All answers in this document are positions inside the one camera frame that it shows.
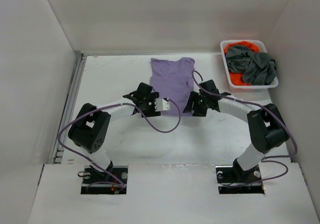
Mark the grey t-shirt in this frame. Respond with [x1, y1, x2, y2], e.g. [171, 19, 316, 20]
[225, 45, 277, 85]

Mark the orange t-shirt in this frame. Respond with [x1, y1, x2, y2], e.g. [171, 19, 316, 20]
[223, 41, 260, 86]

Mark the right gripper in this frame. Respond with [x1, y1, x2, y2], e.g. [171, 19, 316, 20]
[183, 91, 210, 117]

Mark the white plastic laundry basket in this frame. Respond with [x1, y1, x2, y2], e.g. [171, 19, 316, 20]
[220, 40, 279, 92]

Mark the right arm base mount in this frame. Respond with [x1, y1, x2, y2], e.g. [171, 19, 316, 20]
[215, 165, 265, 194]

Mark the aluminium rail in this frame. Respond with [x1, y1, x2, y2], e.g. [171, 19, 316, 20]
[48, 51, 86, 164]

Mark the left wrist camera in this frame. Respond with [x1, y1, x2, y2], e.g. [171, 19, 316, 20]
[154, 98, 171, 112]

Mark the purple t-shirt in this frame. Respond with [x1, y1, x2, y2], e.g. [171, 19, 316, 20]
[149, 57, 195, 117]

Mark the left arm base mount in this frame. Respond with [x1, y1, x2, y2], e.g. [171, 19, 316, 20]
[78, 166, 128, 195]

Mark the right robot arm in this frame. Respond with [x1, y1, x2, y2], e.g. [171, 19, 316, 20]
[183, 80, 289, 182]

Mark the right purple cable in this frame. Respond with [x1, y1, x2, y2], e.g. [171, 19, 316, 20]
[191, 70, 298, 187]

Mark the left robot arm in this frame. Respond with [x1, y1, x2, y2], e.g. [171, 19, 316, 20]
[68, 83, 161, 183]

